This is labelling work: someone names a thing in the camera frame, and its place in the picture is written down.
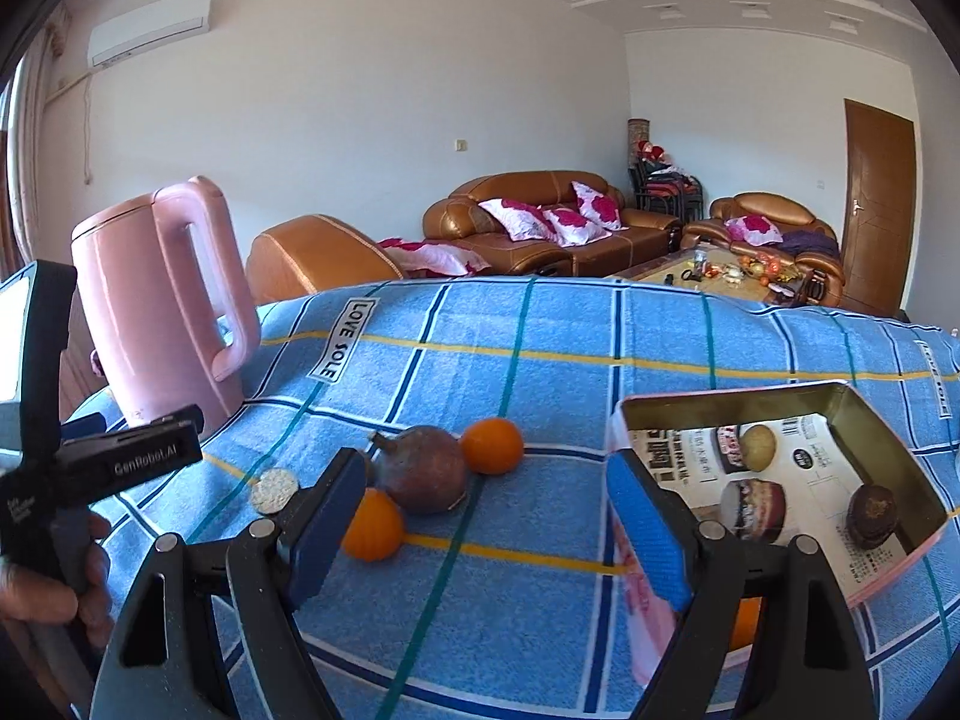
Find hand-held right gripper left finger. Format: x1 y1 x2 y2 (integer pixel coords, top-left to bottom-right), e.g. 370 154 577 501
90 448 368 720

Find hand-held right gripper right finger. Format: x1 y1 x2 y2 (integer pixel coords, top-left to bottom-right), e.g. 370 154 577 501
606 454 878 720

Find orange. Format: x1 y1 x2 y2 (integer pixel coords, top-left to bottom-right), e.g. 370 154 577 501
459 418 524 475
727 596 762 652
341 487 406 562

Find dark brown pomegranate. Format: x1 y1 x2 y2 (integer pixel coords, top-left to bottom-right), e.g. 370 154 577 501
369 425 470 515

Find pink tin box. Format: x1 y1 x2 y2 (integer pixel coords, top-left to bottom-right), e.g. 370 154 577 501
611 380 950 691

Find person's left hand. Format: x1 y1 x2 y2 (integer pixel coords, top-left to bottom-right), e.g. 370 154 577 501
0 514 115 650

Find round silver wrapped snack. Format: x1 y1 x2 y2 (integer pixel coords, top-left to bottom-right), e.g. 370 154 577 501
250 469 299 515

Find round yellow pastry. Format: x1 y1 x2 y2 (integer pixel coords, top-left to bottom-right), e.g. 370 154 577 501
739 424 781 472

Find blue plaid tablecloth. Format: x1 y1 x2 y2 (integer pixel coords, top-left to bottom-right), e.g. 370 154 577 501
45 275 960 720

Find printed paper sheet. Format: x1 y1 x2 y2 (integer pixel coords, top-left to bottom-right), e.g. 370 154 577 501
630 412 912 605

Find pink electric kettle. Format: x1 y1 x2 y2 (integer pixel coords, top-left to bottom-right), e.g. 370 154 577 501
71 176 261 432

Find round brown pastry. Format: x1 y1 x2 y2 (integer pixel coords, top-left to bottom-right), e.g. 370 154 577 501
847 484 899 550

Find wooden coffee table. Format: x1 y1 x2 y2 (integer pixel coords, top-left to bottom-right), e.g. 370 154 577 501
611 244 826 308

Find brown leather chaise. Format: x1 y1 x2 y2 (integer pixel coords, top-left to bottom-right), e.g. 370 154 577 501
245 215 406 305

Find pink floral blanket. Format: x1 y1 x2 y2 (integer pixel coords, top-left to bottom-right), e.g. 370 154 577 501
377 238 492 277

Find long brown leather sofa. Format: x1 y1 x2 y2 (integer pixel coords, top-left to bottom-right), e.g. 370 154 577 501
422 171 683 276

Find white pink floral pillow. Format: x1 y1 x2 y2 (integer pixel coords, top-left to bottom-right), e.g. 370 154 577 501
725 214 782 247
541 206 612 248
571 181 625 232
478 199 560 242

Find beige curtain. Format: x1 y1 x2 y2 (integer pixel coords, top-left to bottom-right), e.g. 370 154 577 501
6 11 72 275

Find purple blanket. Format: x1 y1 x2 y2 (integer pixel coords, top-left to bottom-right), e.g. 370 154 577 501
780 229 839 260

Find stacked black chairs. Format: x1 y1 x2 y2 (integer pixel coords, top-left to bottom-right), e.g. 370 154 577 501
628 161 706 218

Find brown leather armchair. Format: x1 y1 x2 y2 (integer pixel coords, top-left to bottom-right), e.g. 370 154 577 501
682 193 845 308

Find brown wooden door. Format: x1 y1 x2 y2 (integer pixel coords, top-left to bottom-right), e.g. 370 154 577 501
840 97 917 308

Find white air conditioner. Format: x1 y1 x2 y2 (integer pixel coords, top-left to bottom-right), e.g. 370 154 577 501
88 0 215 68

